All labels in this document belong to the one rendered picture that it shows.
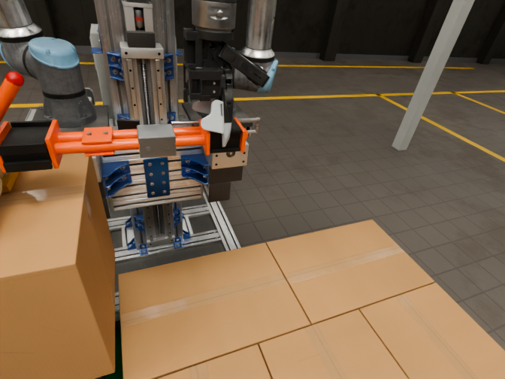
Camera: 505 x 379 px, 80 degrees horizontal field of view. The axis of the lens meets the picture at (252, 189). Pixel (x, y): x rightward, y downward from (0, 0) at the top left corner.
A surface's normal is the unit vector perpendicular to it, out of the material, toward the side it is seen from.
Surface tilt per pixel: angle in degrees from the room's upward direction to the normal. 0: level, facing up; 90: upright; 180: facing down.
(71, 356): 90
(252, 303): 0
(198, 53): 90
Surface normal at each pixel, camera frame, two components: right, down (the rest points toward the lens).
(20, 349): 0.34, 0.58
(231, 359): 0.11, -0.80
